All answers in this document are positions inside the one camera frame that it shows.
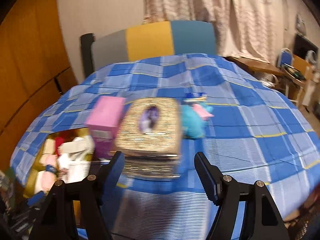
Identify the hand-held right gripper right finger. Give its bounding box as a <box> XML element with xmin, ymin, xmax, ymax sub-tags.
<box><xmin>194</xmin><ymin>151</ymin><xmax>290</xmax><ymax>240</ymax></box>

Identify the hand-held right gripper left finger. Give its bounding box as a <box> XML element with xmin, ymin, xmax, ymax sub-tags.
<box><xmin>29</xmin><ymin>151</ymin><xmax>125</xmax><ymax>240</ymax></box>

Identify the silver embossed tissue box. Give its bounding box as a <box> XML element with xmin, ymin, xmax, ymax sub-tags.
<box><xmin>114</xmin><ymin>98</ymin><xmax>183</xmax><ymax>180</ymax></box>

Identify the yellow storage box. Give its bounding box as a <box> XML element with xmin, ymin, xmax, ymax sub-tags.
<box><xmin>24</xmin><ymin>127</ymin><xmax>95</xmax><ymax>199</ymax></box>

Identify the teal plush toy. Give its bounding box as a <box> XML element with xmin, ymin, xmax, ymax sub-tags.
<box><xmin>180</xmin><ymin>102</ymin><xmax>214</xmax><ymax>139</ymax></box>

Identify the pink cardboard box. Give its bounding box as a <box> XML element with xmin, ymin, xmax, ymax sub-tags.
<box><xmin>86</xmin><ymin>96</ymin><xmax>125</xmax><ymax>159</ymax></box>

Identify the blue plaid bedsheet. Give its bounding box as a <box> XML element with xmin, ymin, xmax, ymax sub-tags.
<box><xmin>10</xmin><ymin>52</ymin><xmax>320</xmax><ymax>240</ymax></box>

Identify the red cloth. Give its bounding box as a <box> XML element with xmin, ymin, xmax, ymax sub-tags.
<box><xmin>54</xmin><ymin>136</ymin><xmax>65</xmax><ymax>157</ymax></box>

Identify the pink cloth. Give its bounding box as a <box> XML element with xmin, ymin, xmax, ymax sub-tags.
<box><xmin>195</xmin><ymin>104</ymin><xmax>215</xmax><ymax>122</ymax></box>

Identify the small blue white packet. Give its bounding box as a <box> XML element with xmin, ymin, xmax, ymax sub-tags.
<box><xmin>184</xmin><ymin>92</ymin><xmax>209</xmax><ymax>103</ymax></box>

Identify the dark bag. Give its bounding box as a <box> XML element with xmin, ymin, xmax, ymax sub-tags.
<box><xmin>0</xmin><ymin>170</ymin><xmax>33</xmax><ymax>240</ymax></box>

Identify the wooden desk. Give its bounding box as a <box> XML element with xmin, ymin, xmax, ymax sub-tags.
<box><xmin>225</xmin><ymin>55</ymin><xmax>285</xmax><ymax>77</ymax></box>

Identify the multicolour padded headboard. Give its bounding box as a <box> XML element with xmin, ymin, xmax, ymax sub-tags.
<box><xmin>80</xmin><ymin>20</ymin><xmax>217</xmax><ymax>80</ymax></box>

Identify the blue chair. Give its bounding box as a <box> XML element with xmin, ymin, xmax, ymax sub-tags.
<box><xmin>277</xmin><ymin>47</ymin><xmax>293</xmax><ymax>68</ymax></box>

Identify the wooden wardrobe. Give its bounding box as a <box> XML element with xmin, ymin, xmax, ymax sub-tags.
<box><xmin>0</xmin><ymin>0</ymin><xmax>78</xmax><ymax>153</ymax></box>

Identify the patterned beige curtain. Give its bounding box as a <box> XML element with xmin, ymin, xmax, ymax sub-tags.
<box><xmin>141</xmin><ymin>0</ymin><xmax>298</xmax><ymax>65</ymax></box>

